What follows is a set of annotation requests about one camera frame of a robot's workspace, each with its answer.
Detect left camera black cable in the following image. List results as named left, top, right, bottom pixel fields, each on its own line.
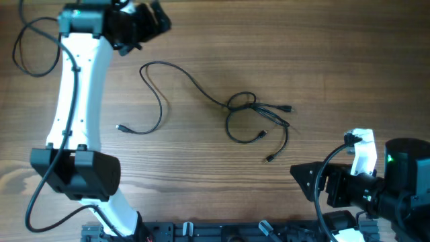
left=18, top=0, right=118, bottom=236

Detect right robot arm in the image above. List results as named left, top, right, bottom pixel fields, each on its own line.
left=290, top=135, right=429, bottom=241

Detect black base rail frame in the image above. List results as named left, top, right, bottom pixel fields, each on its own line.
left=80, top=220, right=381, bottom=242

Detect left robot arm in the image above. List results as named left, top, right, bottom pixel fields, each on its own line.
left=30, top=1, right=171, bottom=241

